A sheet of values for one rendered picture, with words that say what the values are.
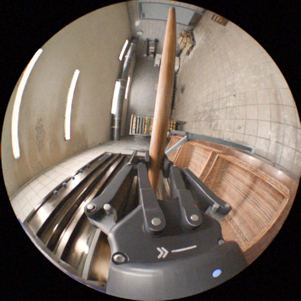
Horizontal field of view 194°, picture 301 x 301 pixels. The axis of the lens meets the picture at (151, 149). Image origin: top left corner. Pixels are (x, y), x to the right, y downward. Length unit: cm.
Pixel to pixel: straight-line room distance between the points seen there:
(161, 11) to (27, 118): 473
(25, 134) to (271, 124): 263
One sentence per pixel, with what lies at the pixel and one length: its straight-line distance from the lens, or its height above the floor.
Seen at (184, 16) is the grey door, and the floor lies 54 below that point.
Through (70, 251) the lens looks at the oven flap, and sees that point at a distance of 73.
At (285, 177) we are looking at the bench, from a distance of 64.
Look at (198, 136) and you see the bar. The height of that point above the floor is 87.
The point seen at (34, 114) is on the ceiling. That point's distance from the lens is 147.
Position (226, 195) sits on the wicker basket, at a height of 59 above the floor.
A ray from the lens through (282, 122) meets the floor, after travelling 127.
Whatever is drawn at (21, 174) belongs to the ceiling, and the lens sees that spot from 147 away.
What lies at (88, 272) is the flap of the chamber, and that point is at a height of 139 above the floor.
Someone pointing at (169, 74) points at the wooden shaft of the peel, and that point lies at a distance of 19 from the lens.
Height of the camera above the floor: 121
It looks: 4 degrees down
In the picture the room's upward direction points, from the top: 84 degrees counter-clockwise
